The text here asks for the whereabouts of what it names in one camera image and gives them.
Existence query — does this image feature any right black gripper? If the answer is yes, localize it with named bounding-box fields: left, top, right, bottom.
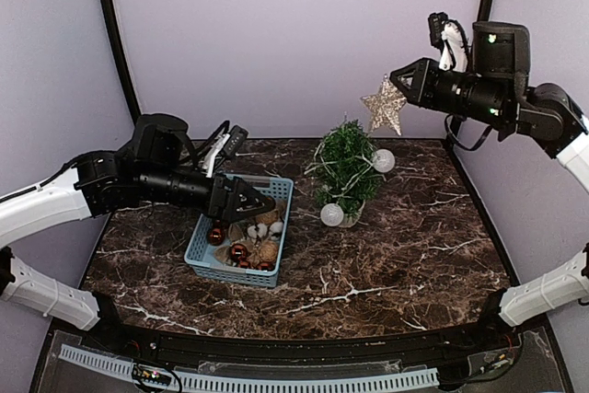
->
left=389, top=55, right=511, bottom=129

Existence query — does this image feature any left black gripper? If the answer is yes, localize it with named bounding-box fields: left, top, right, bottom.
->
left=139, top=164, right=274, bottom=224

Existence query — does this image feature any white cotton boll sprig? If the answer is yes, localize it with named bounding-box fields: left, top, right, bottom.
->
left=268, top=221, right=284, bottom=241
left=247, top=223, right=268, bottom=240

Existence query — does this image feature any white woven ball light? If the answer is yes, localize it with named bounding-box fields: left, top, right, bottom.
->
left=372, top=149, right=396, bottom=174
left=320, top=202, right=344, bottom=227

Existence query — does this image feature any clear wire light string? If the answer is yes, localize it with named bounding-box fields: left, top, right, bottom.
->
left=303, top=110, right=387, bottom=210

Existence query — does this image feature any small green christmas tree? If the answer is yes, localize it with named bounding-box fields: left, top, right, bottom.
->
left=305, top=120, right=384, bottom=215

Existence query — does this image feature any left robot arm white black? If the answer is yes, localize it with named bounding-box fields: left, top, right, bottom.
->
left=1, top=113, right=275, bottom=353

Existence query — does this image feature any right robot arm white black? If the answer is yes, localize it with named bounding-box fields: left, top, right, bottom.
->
left=388, top=14, right=588, bottom=351

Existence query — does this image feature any white textured tree pot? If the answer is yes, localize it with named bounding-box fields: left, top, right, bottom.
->
left=340, top=201, right=365, bottom=228

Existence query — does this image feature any beige twine ball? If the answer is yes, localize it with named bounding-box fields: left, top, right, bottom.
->
left=258, top=240, right=279, bottom=263
left=255, top=209, right=282, bottom=226

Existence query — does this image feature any light blue plastic basket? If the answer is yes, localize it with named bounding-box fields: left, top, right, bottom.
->
left=184, top=174, right=295, bottom=288

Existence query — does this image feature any copper shiny bauble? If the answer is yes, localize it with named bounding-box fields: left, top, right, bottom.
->
left=207, top=226, right=225, bottom=247
left=229, top=243, right=249, bottom=263
left=257, top=261, right=274, bottom=272

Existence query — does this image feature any small circuit board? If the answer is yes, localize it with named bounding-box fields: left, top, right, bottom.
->
left=131, top=364, right=172, bottom=387

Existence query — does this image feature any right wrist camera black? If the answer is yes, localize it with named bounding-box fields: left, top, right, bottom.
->
left=427, top=12, right=448, bottom=51

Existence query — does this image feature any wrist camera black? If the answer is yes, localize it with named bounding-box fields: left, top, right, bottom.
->
left=222, top=125, right=248, bottom=159
left=427, top=12, right=448, bottom=51

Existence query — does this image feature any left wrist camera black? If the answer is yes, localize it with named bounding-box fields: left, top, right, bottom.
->
left=222, top=125, right=248, bottom=159

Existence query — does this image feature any black front rail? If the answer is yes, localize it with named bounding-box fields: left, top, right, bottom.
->
left=83, top=323, right=522, bottom=366

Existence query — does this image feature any white slotted cable duct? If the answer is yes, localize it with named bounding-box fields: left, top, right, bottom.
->
left=58, top=344, right=440, bottom=392

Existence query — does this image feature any left black frame post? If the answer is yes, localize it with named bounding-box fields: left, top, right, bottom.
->
left=99, top=0, right=143, bottom=126

